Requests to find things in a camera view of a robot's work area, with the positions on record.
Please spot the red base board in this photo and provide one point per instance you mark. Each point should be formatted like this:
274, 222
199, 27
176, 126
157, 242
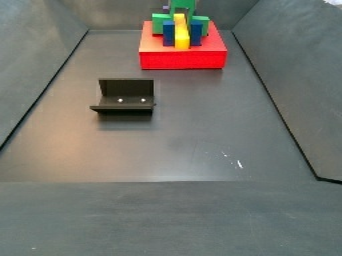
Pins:
159, 57

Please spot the blue right rear post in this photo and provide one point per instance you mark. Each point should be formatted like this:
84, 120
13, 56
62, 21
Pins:
195, 36

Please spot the green zigzag block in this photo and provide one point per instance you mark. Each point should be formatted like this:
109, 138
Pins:
179, 10

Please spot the blue post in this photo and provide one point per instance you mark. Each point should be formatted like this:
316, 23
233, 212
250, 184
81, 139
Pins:
195, 36
168, 33

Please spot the yellow long bar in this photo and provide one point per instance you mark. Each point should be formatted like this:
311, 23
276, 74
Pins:
181, 36

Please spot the black fixture bracket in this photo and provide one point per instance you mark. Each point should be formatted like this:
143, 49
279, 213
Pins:
125, 95

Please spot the blue left rear post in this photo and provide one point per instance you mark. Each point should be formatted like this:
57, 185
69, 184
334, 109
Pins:
168, 33

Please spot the purple left front post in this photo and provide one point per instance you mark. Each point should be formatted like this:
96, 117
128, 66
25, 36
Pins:
165, 8

